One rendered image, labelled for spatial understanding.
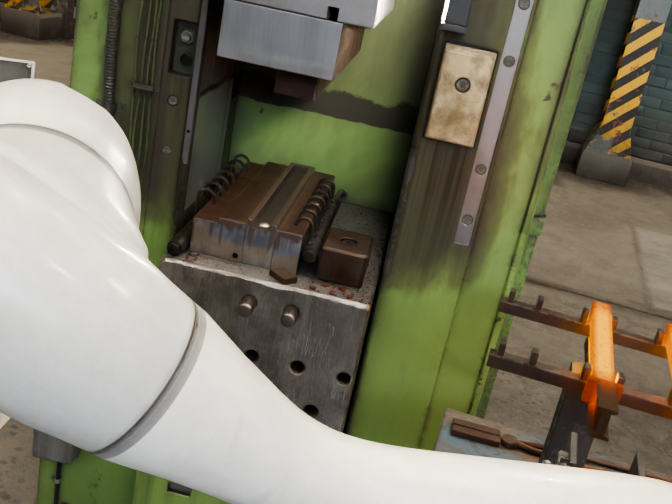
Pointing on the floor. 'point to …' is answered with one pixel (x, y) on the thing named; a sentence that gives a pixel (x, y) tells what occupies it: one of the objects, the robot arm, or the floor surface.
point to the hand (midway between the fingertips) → (603, 465)
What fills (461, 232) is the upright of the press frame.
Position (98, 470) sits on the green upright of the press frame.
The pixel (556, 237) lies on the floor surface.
